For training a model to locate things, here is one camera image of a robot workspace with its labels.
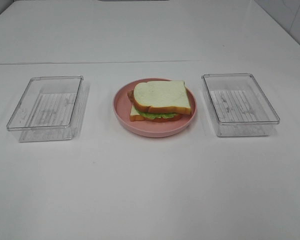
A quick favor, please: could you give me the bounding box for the bread slice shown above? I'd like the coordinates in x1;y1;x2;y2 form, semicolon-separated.
129;104;183;123
131;80;192;115

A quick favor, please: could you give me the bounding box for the green lettuce leaf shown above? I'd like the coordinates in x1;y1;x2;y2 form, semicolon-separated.
137;111;179;120

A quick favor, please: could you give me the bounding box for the clear plastic tray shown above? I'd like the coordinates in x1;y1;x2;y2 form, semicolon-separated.
6;75;89;143
201;73;280;137

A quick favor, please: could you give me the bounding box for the clear left plastic tray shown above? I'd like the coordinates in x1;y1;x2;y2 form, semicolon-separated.
6;75;89;143

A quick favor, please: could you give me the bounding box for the bacon strip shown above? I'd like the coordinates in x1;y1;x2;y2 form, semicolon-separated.
127;90;134;103

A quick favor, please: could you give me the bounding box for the clear right plastic tray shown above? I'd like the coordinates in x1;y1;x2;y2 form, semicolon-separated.
201;73;280;137

